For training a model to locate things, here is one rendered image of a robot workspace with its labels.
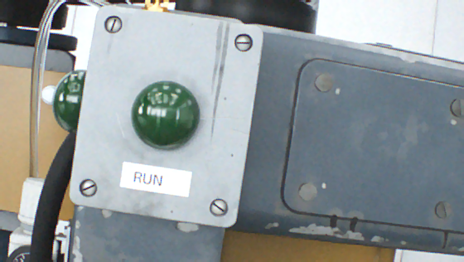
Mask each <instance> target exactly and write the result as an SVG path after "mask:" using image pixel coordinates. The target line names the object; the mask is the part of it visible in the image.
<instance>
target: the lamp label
mask: <svg viewBox="0 0 464 262"><path fill-rule="evenodd" d="M191 175H192V172H185V171H179V170H176V169H173V168H166V167H155V166H148V165H143V164H137V163H126V162H123V169H122V176H121V182H120V186H121V187H128V188H134V189H140V190H146V192H158V193H164V194H170V195H176V196H182V197H189V196H188V192H190V185H191Z"/></svg>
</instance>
